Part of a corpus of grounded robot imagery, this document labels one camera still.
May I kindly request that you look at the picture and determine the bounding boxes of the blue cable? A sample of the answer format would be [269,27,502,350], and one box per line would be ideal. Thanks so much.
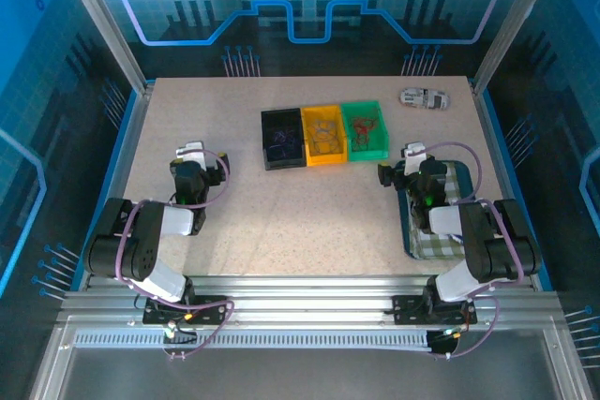
[307,118,342,156]

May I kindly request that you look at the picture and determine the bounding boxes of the green plastic bin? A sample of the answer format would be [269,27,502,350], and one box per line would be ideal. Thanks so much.
[339,99,390,163]

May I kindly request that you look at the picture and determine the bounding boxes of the teal tray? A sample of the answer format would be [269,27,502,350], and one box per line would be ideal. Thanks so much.
[391,159,474,260]

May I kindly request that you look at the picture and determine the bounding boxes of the black plastic bin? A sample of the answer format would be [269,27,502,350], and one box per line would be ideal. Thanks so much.
[260,108,308,171]

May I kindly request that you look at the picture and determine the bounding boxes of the yellow plastic bin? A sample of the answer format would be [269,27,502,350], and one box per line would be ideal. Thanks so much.
[300,104,349,168]

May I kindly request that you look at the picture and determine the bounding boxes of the silver toy car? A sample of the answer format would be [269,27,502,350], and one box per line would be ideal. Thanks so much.
[397,85,452,111]

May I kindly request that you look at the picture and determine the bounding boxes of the grey metal sheet panel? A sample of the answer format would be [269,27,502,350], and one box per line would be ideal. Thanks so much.
[30,324,587,400]

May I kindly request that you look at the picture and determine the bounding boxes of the purple right arm harness cable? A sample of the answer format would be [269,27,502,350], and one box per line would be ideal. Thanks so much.
[407,141,526,362]

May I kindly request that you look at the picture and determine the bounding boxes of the purple arm harness cable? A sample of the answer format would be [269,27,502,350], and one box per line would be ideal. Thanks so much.
[407,141,526,362]
[114,149,235,363]

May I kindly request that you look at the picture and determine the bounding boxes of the aluminium side rail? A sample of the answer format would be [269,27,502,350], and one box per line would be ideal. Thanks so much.
[470,81,540,289]
[77,83,155,289]

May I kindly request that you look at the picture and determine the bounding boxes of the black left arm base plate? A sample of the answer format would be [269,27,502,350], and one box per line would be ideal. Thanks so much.
[142,294,230,326]

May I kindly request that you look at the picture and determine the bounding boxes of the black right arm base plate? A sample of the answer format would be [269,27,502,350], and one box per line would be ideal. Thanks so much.
[391,294,478,326]

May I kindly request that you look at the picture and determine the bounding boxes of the aluminium mounting rail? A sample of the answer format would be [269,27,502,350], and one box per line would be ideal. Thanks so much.
[55,273,563,324]

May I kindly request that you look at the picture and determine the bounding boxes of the purple left arm harness cable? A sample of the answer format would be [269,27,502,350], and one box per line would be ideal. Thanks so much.
[114,149,235,363]

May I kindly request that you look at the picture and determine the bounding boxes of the slotted grey cable duct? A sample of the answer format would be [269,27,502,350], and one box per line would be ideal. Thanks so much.
[73,332,435,350]

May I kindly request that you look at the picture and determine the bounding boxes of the aluminium frame post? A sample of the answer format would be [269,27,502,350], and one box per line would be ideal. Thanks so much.
[53,0,154,95]
[471,0,566,95]

